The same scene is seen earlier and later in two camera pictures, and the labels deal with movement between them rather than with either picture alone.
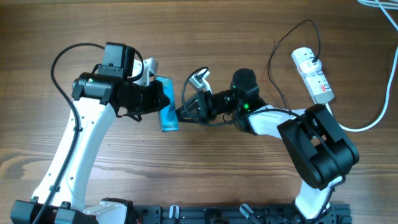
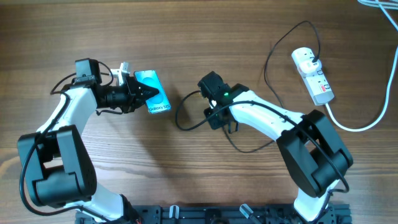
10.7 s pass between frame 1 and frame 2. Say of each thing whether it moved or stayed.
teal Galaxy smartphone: moved
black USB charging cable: moved
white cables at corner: stayed
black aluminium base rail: stayed
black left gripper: stayed
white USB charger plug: stayed
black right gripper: moved
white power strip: stayed
